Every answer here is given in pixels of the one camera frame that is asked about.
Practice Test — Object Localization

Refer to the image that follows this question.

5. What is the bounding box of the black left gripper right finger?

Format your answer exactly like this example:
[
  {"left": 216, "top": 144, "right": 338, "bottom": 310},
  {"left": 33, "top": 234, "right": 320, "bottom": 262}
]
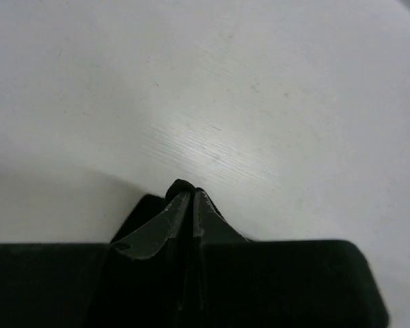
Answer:
[{"left": 193, "top": 189, "right": 388, "bottom": 327}]

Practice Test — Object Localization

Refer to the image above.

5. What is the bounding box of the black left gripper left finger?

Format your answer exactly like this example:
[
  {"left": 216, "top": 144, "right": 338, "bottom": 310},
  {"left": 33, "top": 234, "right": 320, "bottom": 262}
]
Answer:
[{"left": 0, "top": 192, "right": 191, "bottom": 327}]

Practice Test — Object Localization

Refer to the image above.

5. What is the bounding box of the black tank top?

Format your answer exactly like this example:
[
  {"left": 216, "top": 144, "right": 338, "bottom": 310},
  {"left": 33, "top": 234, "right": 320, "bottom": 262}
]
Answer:
[{"left": 111, "top": 179, "right": 207, "bottom": 243}]

